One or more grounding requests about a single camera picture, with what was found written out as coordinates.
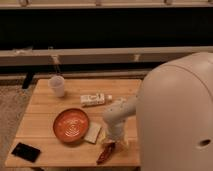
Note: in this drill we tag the small white bottle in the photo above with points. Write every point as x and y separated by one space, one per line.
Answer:
94 99

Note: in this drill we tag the red chili pepper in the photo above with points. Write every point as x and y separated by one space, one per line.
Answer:
106 153

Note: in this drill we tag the white sponge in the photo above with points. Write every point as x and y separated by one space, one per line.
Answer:
93 132

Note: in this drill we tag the white plastic cup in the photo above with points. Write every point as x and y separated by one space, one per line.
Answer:
56 83

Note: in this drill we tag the orange bowl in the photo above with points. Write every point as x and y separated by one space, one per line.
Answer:
71 125

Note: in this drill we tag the black phone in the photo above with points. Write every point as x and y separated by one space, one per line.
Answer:
26 152

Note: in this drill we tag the wooden table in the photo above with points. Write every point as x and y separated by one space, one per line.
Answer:
36 127

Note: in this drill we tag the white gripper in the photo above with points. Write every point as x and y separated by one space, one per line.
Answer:
116 133

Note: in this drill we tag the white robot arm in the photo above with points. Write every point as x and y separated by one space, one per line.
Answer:
174 114

